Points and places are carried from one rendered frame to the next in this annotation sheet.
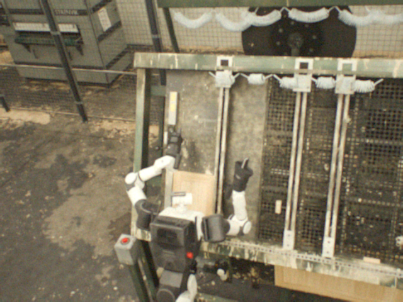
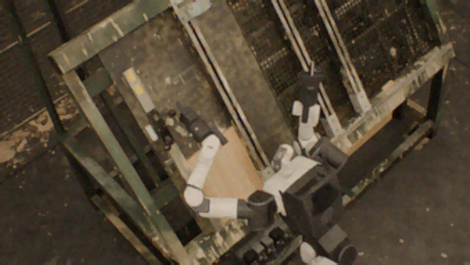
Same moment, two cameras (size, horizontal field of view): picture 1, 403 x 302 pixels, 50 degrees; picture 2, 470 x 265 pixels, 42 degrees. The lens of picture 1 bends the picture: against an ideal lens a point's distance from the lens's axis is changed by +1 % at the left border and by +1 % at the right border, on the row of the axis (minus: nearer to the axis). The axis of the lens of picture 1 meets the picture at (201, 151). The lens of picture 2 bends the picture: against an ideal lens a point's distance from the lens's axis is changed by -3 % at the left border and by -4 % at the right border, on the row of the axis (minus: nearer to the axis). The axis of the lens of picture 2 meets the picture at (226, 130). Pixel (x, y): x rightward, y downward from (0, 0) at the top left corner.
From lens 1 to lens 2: 2.07 m
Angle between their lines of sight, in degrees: 42
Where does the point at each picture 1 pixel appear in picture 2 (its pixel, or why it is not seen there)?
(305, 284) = not seen: hidden behind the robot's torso
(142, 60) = (70, 57)
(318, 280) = not seen: hidden behind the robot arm
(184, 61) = (127, 20)
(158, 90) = (96, 86)
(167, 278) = (329, 241)
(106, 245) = not seen: outside the picture
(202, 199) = (234, 163)
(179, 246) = (337, 193)
